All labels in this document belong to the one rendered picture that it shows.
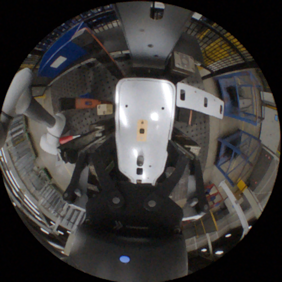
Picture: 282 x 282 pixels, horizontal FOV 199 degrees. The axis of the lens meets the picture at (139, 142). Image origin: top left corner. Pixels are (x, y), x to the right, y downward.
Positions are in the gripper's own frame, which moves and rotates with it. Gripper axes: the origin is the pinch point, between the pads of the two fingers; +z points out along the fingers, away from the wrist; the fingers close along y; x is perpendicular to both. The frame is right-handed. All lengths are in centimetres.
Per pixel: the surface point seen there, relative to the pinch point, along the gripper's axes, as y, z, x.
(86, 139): -14.8, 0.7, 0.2
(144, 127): 1.0, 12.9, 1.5
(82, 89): -53, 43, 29
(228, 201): 874, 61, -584
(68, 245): -434, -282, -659
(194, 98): 20.0, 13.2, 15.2
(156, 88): 4.4, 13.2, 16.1
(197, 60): 21.1, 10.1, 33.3
